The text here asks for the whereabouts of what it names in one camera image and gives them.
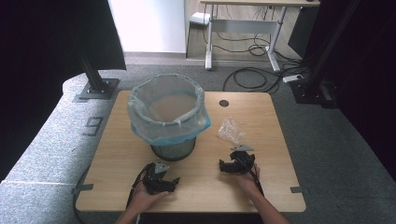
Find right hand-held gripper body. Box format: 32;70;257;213
229;144;257;175

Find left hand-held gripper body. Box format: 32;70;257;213
142;159;176;196

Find person's left hand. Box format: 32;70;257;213
130;181;171;214

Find person's right hand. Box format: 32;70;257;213
233;164;263;200

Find black mesh trash bin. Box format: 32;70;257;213
150;135;197;162

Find crumpled clear plastic wrapper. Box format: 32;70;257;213
217;116;248;146

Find translucent pale blue bin bag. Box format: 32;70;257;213
126;73;212;147

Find grey tape strip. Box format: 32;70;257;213
290;186;311;195
72;183;94;196

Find white power strip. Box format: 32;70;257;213
282;74;304;84

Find black metal stand with base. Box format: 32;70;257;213
289;0;362;109
78;46;121;101

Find white-legged wooden desk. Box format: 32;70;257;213
199;0;321;73

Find black panel under desk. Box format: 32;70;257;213
287;5;321;60

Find white box device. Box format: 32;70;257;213
189;11;212;26

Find black curtain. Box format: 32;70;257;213
0;0;127;183
306;0;396;183

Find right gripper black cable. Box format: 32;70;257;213
236;157;265;198

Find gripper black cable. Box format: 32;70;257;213
236;157;265;198
125;162;152;210

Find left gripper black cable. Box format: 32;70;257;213
125;162;152;210

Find black floor cables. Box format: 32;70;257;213
202;6;312;95

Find black cable beside table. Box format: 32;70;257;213
72;163;92;224

